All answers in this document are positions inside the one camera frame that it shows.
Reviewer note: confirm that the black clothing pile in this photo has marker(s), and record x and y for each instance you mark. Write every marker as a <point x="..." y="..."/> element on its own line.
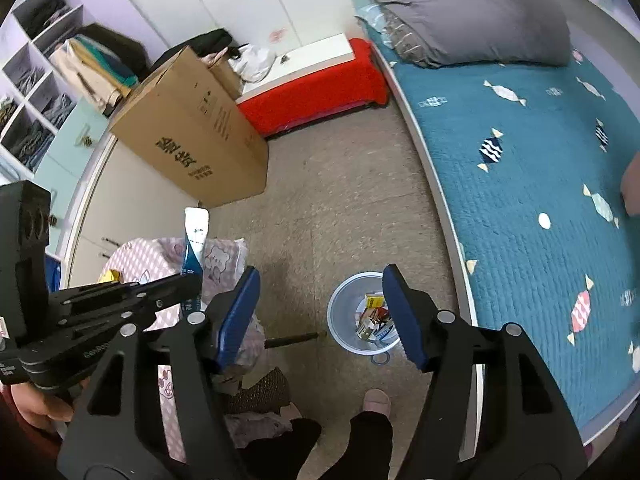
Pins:
<point x="210" y="42"/>

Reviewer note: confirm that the blue jeans stack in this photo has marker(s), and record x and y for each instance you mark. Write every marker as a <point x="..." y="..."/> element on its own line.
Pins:
<point x="57" y="110"/>

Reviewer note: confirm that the person's left leg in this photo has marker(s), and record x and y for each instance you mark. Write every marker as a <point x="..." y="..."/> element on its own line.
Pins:
<point x="285" y="450"/>

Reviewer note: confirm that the dark folded clothes stack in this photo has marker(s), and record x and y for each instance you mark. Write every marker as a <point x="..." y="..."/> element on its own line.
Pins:
<point x="27" y="145"/>

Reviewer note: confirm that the person's leg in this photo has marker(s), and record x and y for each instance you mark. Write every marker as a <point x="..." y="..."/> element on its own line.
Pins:
<point x="367" y="445"/>
<point x="285" y="450"/>

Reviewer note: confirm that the blue white wrapper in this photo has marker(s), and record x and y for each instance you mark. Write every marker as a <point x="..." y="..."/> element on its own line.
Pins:
<point x="195" y="240"/>

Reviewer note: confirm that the black table leg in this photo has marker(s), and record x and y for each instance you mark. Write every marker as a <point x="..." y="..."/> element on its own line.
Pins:
<point x="292" y="339"/>

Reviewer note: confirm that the faded pink butterfly sticker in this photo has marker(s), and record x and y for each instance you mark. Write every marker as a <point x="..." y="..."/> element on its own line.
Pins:
<point x="278" y="35"/>

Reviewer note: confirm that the black coat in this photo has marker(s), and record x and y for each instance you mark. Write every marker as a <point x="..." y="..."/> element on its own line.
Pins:
<point x="120" y="42"/>

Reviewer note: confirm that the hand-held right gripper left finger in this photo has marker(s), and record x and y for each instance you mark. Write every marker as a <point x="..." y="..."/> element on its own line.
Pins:
<point x="240" y="315"/>

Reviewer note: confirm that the pink slipper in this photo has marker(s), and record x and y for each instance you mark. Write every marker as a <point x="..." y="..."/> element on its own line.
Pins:
<point x="376" y="402"/>

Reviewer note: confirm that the light blue pillow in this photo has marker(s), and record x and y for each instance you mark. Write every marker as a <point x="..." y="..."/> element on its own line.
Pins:
<point x="372" y="12"/>

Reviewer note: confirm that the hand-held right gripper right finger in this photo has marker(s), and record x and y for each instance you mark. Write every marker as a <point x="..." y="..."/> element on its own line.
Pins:
<point x="405" y="315"/>

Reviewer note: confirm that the small cardboard box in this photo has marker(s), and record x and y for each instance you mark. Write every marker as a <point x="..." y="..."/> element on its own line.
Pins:
<point x="227" y="80"/>

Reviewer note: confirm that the black folded clothes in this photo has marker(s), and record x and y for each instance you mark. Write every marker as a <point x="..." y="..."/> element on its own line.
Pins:
<point x="45" y="15"/>

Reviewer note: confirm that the green garment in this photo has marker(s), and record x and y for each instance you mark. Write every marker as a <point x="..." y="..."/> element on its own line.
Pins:
<point x="115" y="67"/>

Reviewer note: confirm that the large cardboard box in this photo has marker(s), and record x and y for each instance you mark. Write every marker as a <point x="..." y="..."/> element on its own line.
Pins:
<point x="190" y="140"/>

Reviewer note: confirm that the tan clothes pile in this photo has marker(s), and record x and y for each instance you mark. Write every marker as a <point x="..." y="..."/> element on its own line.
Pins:
<point x="6" y="110"/>

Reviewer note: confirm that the person's right leg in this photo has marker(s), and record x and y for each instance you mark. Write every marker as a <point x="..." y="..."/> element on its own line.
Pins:
<point x="367" y="445"/>

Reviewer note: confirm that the white plastic bag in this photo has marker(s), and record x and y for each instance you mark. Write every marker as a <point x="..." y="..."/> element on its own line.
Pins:
<point x="255" y="62"/>

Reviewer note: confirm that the white cabinet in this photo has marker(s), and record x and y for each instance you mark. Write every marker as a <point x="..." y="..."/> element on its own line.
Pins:
<point x="125" y="200"/>

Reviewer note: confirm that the dark woven stool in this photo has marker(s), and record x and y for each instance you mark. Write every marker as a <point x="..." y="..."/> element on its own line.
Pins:
<point x="265" y="390"/>

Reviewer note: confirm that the person's left hand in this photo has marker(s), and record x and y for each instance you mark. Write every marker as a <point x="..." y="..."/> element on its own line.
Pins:
<point x="47" y="407"/>

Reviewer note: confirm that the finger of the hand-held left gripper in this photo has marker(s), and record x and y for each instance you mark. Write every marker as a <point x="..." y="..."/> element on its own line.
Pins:
<point x="130" y="294"/>
<point x="105" y="319"/>

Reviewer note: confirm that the small yellow wrapper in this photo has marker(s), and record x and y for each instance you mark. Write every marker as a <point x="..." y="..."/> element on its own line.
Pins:
<point x="110" y="276"/>

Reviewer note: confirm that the red cloth covered bench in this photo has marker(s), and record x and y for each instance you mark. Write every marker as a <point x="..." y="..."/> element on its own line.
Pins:
<point x="310" y="95"/>

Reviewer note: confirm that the grey folded clothes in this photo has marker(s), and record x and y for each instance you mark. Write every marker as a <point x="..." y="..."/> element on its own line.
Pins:
<point x="27" y="80"/>

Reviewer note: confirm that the beige snack packet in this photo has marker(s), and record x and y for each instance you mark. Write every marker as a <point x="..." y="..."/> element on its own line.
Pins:
<point x="365" y="327"/>

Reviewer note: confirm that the grey duvet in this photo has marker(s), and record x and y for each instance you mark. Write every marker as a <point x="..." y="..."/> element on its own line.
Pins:
<point x="475" y="15"/>

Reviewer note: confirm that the blue bag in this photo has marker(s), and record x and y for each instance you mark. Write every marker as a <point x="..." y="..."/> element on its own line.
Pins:
<point x="54" y="272"/>

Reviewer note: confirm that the white panel wardrobe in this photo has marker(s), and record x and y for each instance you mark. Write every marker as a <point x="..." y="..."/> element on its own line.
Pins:
<point x="200" y="0"/>

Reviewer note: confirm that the pink checked tablecloth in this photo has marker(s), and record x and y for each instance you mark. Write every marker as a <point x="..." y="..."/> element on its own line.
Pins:
<point x="150" y="260"/>

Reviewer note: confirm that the cream jacket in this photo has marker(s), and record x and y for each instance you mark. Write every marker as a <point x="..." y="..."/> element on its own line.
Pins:
<point x="75" y="75"/>

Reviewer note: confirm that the turquoise bunk bed frame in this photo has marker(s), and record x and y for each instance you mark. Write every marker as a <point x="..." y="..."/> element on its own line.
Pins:
<point x="471" y="310"/>

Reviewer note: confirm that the white board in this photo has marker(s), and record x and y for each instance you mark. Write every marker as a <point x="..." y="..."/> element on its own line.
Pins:
<point x="310" y="57"/>

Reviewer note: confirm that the light blue plastic bin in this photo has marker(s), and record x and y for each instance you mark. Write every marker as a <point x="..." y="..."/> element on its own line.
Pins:
<point x="345" y="310"/>

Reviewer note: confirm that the teal candy print bed mat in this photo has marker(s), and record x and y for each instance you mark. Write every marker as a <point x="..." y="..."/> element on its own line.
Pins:
<point x="525" y="185"/>

